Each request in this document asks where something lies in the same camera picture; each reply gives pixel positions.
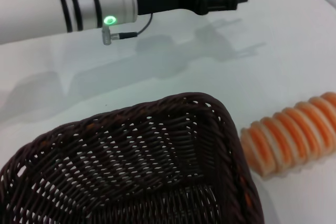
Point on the orange striped bread roll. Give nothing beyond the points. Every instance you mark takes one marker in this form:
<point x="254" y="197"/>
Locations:
<point x="291" y="134"/>

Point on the black wicker basket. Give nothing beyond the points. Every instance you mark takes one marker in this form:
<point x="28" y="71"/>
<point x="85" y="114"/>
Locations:
<point x="126" y="166"/>

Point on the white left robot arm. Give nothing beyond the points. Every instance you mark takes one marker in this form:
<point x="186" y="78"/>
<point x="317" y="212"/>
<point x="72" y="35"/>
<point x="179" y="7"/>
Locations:
<point x="52" y="9"/>

